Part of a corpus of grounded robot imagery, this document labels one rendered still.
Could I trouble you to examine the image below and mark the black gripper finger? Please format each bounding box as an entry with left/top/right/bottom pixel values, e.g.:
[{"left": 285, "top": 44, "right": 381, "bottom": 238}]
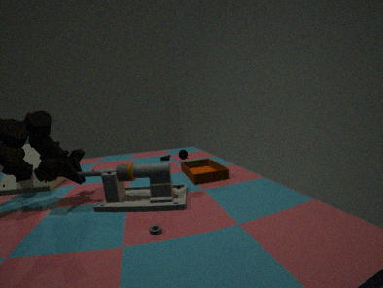
[
  {"left": 53, "top": 161, "right": 83, "bottom": 185},
  {"left": 71, "top": 157, "right": 86, "bottom": 183}
]

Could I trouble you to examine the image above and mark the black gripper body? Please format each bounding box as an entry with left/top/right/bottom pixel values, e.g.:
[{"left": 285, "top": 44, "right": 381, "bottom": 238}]
[{"left": 35, "top": 140, "right": 85, "bottom": 182}]

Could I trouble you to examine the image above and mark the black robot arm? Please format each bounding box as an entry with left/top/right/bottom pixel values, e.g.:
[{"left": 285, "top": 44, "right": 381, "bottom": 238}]
[{"left": 0, "top": 111, "right": 52, "bottom": 182}]

